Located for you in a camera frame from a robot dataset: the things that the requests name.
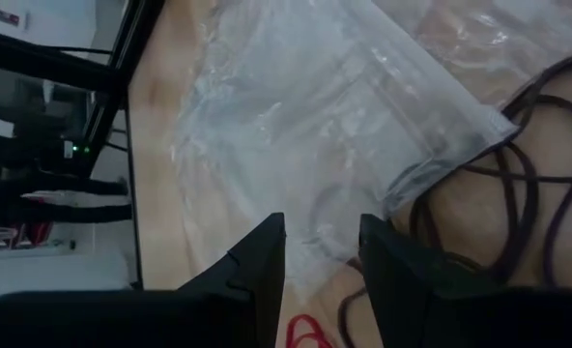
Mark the short red rubber band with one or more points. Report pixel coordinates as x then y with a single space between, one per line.
292 336

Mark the stack of clear zipper bags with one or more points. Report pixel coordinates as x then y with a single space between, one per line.
315 121

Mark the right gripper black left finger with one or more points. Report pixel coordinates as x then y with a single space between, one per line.
257 261

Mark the pile of thin brown rubber bands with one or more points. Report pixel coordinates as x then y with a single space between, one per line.
530 178

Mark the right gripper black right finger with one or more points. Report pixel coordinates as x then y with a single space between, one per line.
397 270

